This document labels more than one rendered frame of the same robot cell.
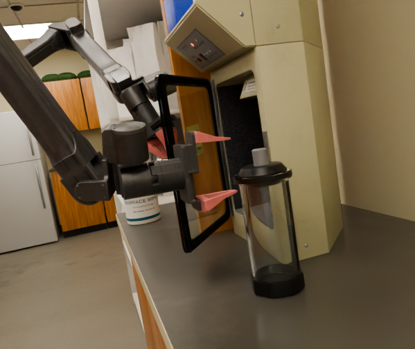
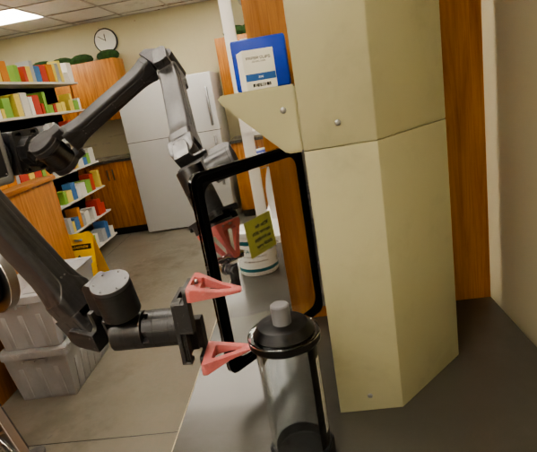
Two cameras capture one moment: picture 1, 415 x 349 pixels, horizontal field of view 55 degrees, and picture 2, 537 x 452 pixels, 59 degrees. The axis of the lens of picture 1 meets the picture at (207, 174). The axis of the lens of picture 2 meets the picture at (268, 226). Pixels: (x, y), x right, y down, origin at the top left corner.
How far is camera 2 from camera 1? 0.44 m
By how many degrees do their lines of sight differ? 23
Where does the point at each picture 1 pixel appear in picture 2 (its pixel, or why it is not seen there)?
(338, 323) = not seen: outside the picture
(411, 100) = not seen: outside the picture
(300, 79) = (370, 193)
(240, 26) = (281, 127)
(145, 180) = (133, 338)
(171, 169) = (162, 327)
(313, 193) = (384, 336)
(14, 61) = not seen: outside the picture
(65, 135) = (49, 285)
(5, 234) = (186, 208)
